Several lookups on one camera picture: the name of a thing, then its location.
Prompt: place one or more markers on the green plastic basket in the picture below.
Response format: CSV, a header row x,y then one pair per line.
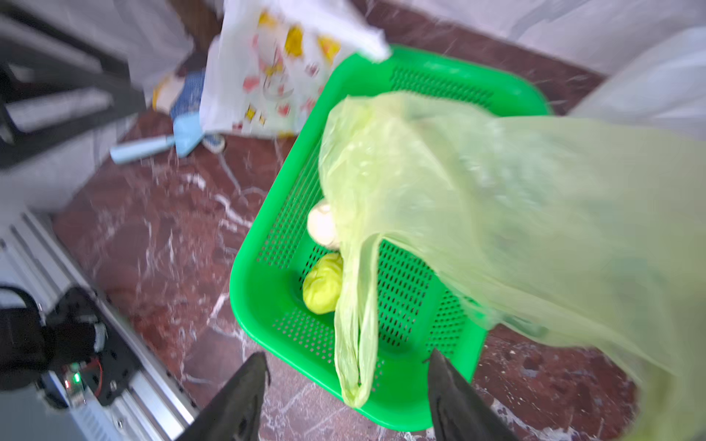
x,y
418,314

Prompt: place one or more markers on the blue dotted work glove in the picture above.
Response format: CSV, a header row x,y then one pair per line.
x,y
179,96

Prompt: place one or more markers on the aluminium front rail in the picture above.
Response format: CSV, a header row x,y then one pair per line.
x,y
155,407

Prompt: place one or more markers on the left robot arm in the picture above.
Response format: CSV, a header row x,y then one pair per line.
x,y
34,79

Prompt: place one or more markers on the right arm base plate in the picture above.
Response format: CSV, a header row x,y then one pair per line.
x,y
86,346

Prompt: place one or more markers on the beige pear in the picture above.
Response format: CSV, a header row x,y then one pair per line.
x,y
321,226

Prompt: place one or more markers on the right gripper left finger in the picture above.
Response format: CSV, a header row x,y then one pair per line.
x,y
234,413

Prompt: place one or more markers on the light blue toy trowel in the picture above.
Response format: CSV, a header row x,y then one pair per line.
x,y
160,143

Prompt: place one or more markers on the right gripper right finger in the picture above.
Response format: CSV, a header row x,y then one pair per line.
x,y
458,413

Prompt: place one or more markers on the light green plastic bag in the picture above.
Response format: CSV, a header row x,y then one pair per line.
x,y
570,231

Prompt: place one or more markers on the green pear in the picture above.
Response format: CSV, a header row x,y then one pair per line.
x,y
322,286

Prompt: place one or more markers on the white printed plastic bag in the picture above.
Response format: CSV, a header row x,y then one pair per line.
x,y
664,87

